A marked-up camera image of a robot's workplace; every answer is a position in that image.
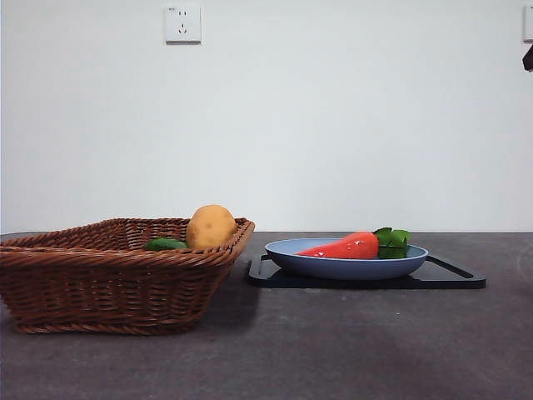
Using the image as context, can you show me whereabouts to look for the orange carrot with green leaves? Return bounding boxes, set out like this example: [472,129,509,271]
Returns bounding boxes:
[293,227,413,261]

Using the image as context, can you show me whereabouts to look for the blue round plate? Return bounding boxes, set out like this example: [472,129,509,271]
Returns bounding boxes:
[264,237,430,282]

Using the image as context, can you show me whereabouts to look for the yellow-brown potato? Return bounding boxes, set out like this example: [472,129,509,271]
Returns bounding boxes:
[185,203,238,252]

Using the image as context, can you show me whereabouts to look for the green vegetable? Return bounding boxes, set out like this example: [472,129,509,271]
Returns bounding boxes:
[144,237,189,252]

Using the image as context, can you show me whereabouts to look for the brown wicker basket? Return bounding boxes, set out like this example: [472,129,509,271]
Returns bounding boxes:
[0,217,256,337]

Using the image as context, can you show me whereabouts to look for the black rectangular tray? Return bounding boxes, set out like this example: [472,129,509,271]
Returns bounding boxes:
[247,253,488,291]

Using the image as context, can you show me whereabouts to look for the white wall socket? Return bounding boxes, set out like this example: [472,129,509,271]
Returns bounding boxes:
[164,4,202,46]

